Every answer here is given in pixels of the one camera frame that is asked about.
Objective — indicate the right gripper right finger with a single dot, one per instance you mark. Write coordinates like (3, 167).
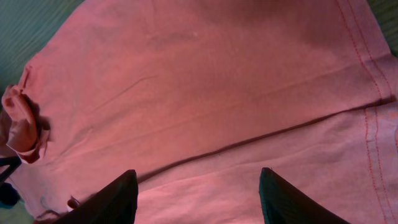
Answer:
(282, 203)

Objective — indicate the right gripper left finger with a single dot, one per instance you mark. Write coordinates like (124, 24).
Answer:
(114, 204)

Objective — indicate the red t-shirt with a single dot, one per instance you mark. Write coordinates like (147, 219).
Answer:
(198, 96)

